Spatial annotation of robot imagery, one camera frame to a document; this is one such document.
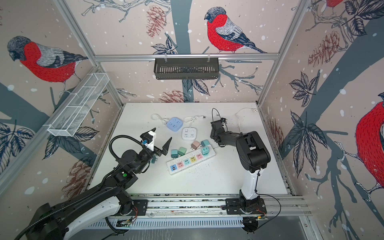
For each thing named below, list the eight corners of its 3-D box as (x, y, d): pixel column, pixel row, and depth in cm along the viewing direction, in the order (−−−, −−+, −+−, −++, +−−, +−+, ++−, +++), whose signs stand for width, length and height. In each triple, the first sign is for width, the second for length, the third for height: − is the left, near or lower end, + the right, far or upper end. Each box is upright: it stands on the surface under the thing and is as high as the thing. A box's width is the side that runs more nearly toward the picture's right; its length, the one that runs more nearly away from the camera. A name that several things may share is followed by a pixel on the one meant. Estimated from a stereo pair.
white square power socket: (181, 140, 99) (181, 139, 98) (182, 128, 106) (182, 127, 104) (196, 140, 99) (196, 139, 98) (196, 128, 106) (196, 127, 104)
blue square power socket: (165, 125, 109) (165, 123, 107) (174, 117, 114) (174, 115, 112) (176, 132, 105) (175, 130, 103) (184, 124, 110) (184, 122, 108)
